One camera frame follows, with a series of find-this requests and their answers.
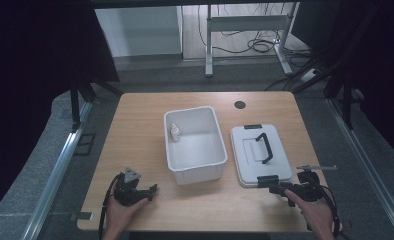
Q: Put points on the small white bottle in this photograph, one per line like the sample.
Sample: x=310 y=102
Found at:
x=175 y=133

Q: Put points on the white metal desk frame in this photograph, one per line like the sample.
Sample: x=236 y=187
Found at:
x=245 y=23

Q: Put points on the person's left hand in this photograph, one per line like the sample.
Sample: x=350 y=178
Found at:
x=121 y=213

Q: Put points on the dark curtain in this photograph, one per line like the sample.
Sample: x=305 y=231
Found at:
x=378 y=66
x=35 y=83

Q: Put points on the white power strip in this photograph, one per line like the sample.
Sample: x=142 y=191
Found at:
x=309 y=75

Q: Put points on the person's right hand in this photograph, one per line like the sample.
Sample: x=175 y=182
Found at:
x=313 y=211

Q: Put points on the black round table grommet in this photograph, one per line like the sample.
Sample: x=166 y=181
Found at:
x=240 y=104

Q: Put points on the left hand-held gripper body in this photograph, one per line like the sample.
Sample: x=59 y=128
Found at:
x=126 y=193

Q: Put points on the aluminium floor rail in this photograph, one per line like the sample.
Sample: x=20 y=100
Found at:
x=368 y=166
x=55 y=173

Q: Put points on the white plastic storage box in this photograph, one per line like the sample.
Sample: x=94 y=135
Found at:
x=195 y=146

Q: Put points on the black tripod stand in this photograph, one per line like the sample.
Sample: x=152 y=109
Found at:
x=346 y=90
x=80 y=96

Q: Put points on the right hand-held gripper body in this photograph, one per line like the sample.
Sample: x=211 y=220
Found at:
x=309 y=186

